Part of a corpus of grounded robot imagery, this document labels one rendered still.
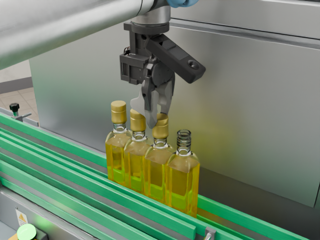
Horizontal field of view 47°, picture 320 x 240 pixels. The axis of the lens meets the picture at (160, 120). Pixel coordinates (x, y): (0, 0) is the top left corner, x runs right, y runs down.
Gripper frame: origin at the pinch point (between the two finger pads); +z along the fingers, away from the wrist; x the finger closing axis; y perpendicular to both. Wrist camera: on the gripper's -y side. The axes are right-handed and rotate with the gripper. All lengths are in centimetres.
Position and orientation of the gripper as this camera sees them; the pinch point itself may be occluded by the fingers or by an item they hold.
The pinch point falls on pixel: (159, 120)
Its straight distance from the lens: 77.3
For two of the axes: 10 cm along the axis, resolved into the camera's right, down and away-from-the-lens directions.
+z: 0.0, 8.8, 4.7
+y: -8.3, -2.6, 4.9
